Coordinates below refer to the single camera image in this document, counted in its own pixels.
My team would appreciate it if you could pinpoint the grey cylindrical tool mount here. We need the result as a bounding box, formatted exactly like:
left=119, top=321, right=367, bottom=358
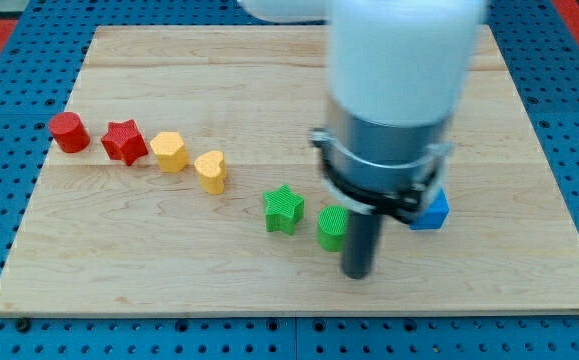
left=311, top=95, right=452, bottom=224

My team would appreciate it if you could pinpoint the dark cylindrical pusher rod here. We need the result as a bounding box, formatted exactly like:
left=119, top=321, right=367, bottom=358
left=341, top=211, right=382, bottom=279

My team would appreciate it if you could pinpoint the blue cube block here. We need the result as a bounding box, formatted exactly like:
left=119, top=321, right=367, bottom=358
left=409, top=189, right=450, bottom=231

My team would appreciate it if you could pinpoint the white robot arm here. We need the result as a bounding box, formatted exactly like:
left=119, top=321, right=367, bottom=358
left=241, top=0, right=488, bottom=279

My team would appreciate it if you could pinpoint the green cylinder block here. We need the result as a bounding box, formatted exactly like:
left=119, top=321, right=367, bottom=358
left=317, top=206, right=348, bottom=252

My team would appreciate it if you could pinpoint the green star block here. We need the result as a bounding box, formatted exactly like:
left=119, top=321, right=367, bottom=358
left=263, top=184, right=305, bottom=235

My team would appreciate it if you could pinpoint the light wooden board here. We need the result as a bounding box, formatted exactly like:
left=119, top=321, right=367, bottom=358
left=0, top=26, right=579, bottom=318

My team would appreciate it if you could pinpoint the yellow heart block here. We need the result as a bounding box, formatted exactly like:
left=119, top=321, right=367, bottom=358
left=194, top=150, right=227, bottom=195

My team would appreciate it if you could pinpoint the yellow pentagon block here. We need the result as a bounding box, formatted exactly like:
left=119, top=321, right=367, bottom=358
left=150, top=131, right=189, bottom=173

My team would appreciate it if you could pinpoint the red star block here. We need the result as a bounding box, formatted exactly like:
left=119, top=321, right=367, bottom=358
left=101, top=119, right=148, bottom=166

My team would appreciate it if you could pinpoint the red cylinder block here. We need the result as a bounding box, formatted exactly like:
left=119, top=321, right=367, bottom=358
left=48, top=112, right=90, bottom=153

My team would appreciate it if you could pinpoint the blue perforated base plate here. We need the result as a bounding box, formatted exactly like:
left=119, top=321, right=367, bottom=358
left=0, top=0, right=579, bottom=359

